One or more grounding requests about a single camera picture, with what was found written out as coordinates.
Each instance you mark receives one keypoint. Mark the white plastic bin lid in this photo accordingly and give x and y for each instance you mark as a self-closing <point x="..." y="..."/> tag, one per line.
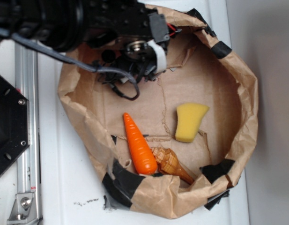
<point x="57" y="167"/>

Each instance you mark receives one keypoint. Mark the aluminium extrusion rail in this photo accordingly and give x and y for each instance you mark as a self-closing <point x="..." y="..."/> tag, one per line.
<point x="28" y="163"/>

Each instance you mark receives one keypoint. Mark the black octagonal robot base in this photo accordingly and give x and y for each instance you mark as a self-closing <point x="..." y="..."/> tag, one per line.
<point x="14" y="127"/>

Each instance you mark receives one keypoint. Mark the orange plastic toy carrot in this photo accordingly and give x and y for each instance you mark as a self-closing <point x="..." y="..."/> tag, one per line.
<point x="142" y="156"/>

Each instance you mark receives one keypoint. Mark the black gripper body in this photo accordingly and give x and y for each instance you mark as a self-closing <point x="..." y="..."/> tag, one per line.
<point x="133" y="38"/>

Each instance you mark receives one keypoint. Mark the yellow sponge piece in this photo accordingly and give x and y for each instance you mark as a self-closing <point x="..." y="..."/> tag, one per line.
<point x="189" y="118"/>

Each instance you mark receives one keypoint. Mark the brown paper bag basket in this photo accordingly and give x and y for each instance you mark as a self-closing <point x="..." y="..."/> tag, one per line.
<point x="200" y="69"/>

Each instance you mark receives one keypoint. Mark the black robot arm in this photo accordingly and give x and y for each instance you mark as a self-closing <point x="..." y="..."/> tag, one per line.
<point x="59" y="24"/>

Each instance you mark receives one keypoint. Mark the brown spiral seashell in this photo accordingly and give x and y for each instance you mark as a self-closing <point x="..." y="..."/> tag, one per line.
<point x="169" y="164"/>

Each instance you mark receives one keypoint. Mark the metal corner bracket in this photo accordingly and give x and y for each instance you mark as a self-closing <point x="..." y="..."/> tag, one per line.
<point x="24" y="210"/>

